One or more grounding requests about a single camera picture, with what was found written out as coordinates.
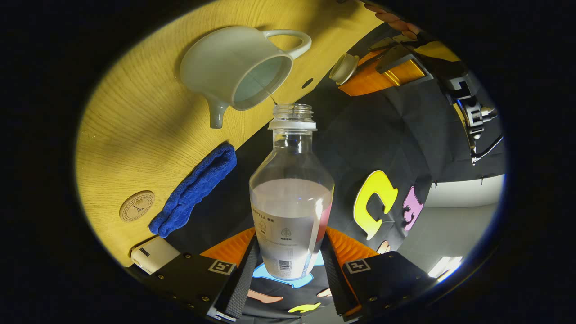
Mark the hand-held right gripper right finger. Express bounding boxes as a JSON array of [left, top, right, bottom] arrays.
[[320, 226, 435, 322]]

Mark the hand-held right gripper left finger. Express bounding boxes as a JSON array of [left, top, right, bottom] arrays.
[[135, 227, 262, 322]]

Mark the clear plastic water bottle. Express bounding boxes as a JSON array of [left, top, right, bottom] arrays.
[[249, 103, 335, 280]]

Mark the round wooden coaster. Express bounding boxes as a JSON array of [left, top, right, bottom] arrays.
[[119, 190, 155, 222]]

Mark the white teacup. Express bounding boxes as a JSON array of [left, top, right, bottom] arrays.
[[179, 26, 312, 130]]

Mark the white toaster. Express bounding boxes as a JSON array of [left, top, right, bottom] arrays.
[[130, 236, 181, 275]]

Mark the black backdrop cloth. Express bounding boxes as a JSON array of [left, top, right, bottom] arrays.
[[166, 20, 507, 322]]

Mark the blue towel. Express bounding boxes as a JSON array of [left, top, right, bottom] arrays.
[[148, 143, 238, 239]]

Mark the long ceiling light panel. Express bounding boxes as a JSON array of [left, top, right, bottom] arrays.
[[427, 256, 464, 283]]

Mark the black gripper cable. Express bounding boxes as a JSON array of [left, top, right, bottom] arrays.
[[472, 134, 504, 165]]

